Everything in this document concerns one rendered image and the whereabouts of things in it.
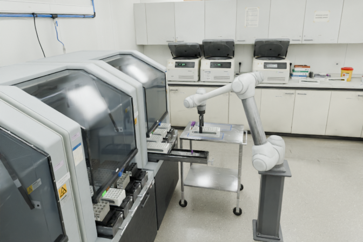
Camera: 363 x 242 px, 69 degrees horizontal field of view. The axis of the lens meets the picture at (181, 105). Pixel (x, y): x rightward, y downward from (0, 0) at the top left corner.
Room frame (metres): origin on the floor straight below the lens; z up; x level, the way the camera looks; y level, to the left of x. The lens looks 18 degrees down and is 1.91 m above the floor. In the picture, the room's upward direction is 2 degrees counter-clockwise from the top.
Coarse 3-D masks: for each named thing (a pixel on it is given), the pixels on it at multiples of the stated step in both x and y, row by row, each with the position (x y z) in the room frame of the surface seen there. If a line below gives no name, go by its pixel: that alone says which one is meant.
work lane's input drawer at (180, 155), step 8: (152, 152) 2.06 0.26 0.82; (168, 152) 2.06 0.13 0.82; (176, 152) 2.08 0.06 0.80; (184, 152) 2.07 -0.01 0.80; (200, 152) 2.07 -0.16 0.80; (208, 152) 2.06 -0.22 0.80; (168, 160) 2.02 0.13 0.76; (176, 160) 2.00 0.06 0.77; (184, 160) 1.99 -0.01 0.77; (192, 160) 1.97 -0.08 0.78; (200, 160) 1.96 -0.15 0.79; (208, 160) 2.01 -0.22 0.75
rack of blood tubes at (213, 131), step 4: (192, 128) 2.42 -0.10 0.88; (196, 128) 2.42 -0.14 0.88; (204, 128) 2.42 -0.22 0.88; (208, 128) 2.41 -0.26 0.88; (212, 128) 2.42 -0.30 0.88; (216, 128) 2.41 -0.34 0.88; (192, 132) 2.41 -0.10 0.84; (196, 132) 2.40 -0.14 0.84; (204, 132) 2.44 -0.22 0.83; (208, 132) 2.44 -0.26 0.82; (212, 132) 2.44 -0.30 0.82; (216, 132) 2.34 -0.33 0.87; (212, 136) 2.35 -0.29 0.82; (216, 136) 2.34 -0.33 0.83
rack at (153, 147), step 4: (148, 144) 2.14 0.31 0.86; (152, 144) 2.13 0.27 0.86; (156, 144) 2.12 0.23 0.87; (160, 144) 2.13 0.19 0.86; (164, 144) 2.12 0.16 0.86; (168, 144) 2.11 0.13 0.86; (148, 148) 2.08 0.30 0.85; (152, 148) 2.07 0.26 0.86; (156, 148) 2.06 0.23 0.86; (160, 148) 2.05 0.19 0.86; (164, 148) 2.04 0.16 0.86; (168, 148) 2.09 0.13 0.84; (160, 152) 2.05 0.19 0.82; (164, 152) 2.04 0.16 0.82
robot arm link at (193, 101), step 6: (228, 84) 2.21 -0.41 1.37; (216, 90) 2.21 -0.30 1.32; (222, 90) 2.20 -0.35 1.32; (228, 90) 2.19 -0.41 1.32; (192, 96) 2.26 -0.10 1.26; (198, 96) 2.24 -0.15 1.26; (204, 96) 2.21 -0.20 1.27; (210, 96) 2.20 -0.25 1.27; (186, 102) 2.22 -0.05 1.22; (192, 102) 2.23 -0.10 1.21; (198, 102) 2.23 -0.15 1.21
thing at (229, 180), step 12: (228, 132) 2.44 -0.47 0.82; (240, 132) 2.43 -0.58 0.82; (180, 144) 2.35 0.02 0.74; (240, 144) 2.20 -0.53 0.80; (240, 156) 2.20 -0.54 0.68; (180, 168) 2.35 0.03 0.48; (192, 168) 2.67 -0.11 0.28; (204, 168) 2.66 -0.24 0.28; (216, 168) 2.66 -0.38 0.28; (240, 168) 2.20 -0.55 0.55; (192, 180) 2.42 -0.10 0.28; (204, 180) 2.42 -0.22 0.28; (216, 180) 2.41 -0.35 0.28; (228, 180) 2.41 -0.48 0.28; (240, 180) 2.61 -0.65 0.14; (180, 204) 2.36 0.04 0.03
